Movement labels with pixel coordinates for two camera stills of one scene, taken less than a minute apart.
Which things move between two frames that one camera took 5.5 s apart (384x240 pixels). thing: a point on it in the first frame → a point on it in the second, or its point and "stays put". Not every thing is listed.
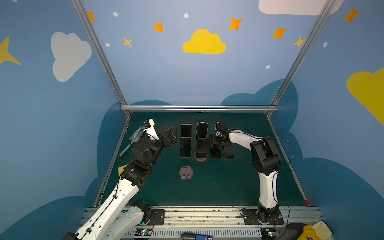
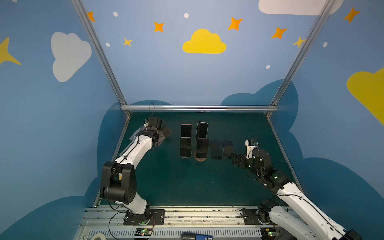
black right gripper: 216,141 → 241,159
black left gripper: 167,136 → 162,133
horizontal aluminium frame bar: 199,108 stays put
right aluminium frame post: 321,17 stays put
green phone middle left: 185,147 stays put
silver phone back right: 202,130 stays put
